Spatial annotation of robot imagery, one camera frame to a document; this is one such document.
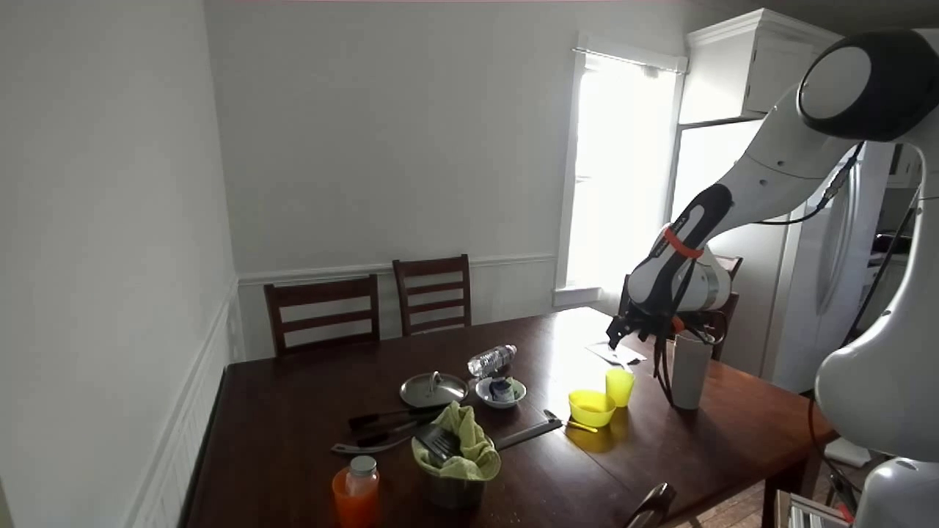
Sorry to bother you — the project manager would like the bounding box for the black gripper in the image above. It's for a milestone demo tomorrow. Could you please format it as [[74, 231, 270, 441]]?
[[605, 296, 671, 348]]

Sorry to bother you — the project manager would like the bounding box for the yellow plastic cup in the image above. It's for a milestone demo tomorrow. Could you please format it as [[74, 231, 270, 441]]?
[[605, 367, 633, 407]]

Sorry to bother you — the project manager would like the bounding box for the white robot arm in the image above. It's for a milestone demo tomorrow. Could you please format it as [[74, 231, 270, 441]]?
[[606, 26, 939, 528]]

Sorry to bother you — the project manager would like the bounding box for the grey plastic cup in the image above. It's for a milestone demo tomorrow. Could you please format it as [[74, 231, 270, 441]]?
[[668, 338, 710, 410]]

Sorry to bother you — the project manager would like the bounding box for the yellow plastic bowl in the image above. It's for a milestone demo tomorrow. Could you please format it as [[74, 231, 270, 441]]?
[[568, 391, 613, 432]]

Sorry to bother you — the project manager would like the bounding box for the small white ceramic bowl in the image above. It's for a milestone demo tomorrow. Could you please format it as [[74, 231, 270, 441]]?
[[474, 378, 528, 410]]

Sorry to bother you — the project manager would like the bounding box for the black knife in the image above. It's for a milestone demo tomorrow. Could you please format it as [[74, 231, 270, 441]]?
[[496, 410, 564, 453]]

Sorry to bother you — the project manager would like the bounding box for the clear plastic water bottle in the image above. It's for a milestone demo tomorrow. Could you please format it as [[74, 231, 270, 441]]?
[[465, 343, 515, 378]]

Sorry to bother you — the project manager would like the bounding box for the near dark wooden chair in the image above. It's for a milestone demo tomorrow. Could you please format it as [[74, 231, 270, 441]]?
[[622, 485, 674, 528]]

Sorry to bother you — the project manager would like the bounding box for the dark wooden chair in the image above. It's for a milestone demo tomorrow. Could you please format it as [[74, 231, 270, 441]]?
[[622, 485, 674, 528], [393, 255, 473, 334], [263, 277, 379, 357]]

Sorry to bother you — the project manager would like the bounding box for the left dark wooden chair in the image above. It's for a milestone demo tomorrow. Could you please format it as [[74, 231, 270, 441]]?
[[393, 255, 473, 334]]

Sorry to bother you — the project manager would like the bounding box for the metal pot lid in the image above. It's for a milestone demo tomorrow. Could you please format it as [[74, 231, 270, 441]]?
[[399, 369, 465, 407]]

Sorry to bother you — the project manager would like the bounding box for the yellow-green cloth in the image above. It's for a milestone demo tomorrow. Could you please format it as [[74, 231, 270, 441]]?
[[411, 403, 502, 485]]

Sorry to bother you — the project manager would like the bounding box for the white refrigerator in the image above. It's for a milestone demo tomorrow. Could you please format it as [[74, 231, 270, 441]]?
[[710, 143, 895, 394]]

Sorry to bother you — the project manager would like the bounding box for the right dark wooden chair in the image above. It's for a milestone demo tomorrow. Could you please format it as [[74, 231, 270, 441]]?
[[263, 277, 379, 357]]

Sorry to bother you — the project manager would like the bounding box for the white upper cabinet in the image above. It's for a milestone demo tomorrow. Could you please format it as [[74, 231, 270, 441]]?
[[679, 8, 836, 123]]

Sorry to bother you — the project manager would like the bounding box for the orange juice bottle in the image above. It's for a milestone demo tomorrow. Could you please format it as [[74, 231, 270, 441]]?
[[332, 454, 379, 528]]

